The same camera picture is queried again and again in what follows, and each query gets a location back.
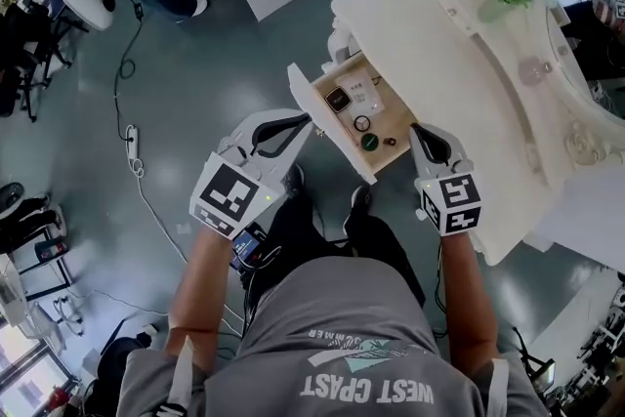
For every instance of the cream vanity dressing table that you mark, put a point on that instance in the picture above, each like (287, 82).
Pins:
(439, 88)

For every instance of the green round compact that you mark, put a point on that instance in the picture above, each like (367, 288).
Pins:
(369, 141)

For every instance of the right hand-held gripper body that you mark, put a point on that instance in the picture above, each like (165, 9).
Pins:
(454, 205)

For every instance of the black bag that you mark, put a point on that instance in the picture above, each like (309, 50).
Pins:
(122, 366)

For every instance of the person's right forearm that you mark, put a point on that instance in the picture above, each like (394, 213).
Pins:
(469, 303)

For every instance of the black office chair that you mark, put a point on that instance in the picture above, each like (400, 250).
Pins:
(24, 63)

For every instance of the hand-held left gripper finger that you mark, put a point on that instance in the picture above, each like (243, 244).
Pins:
(246, 129)
(293, 151)

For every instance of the grey printed t-shirt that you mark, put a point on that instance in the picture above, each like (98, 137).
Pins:
(342, 342)

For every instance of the black device with blue screen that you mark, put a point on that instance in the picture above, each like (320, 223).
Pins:
(246, 249)

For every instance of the person's left forearm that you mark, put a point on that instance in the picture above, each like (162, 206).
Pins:
(200, 293)

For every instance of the black square compact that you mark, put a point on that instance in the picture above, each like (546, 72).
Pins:
(337, 99)

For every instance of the black round device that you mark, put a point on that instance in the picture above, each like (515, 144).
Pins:
(10, 197)

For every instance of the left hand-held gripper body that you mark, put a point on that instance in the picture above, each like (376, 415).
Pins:
(229, 195)

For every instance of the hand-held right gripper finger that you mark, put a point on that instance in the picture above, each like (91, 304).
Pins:
(459, 151)
(421, 161)

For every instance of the black left shoe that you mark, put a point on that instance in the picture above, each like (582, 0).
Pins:
(294, 178)

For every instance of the black shoe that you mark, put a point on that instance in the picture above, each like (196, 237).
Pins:
(294, 178)
(360, 197)

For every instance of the oval cream-framed mirror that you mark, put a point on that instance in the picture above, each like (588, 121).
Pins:
(600, 54)

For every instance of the white power strip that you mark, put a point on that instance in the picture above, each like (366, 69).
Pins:
(132, 144)

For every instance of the black metal frame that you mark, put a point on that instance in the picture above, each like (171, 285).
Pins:
(54, 278)

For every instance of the white rounded chair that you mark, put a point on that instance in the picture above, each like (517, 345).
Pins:
(90, 7)

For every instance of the black right shoe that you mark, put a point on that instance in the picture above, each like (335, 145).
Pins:
(360, 197)

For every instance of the large window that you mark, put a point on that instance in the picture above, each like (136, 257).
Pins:
(24, 376)

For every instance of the red and black device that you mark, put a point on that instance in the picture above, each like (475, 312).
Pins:
(51, 250)

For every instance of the black tripod stand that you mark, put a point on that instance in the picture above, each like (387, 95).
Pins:
(534, 366)

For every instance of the white drawer with crystal knob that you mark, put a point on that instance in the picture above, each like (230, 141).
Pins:
(454, 5)

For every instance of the white paper card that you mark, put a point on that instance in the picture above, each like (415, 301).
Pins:
(363, 88)

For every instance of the black trousers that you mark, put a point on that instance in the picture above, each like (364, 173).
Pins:
(303, 234)

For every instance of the pink perfume bottle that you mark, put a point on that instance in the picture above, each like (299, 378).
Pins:
(533, 70)

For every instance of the wooden drawer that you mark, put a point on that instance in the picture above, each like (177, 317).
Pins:
(395, 122)

